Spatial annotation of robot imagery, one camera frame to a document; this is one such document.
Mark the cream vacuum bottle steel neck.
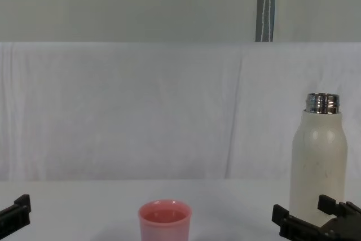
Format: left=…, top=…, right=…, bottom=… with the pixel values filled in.
left=289, top=93, right=348, bottom=228

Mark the white table cloth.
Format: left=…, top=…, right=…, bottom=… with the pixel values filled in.
left=0, top=178, right=361, bottom=241

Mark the pink cup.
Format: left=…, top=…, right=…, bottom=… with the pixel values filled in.
left=137, top=199, right=192, bottom=241

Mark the wrinkled white backdrop cloth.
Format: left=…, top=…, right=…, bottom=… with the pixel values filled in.
left=0, top=41, right=361, bottom=182

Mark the grey striped post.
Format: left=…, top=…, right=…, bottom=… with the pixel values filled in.
left=254, top=0, right=278, bottom=43

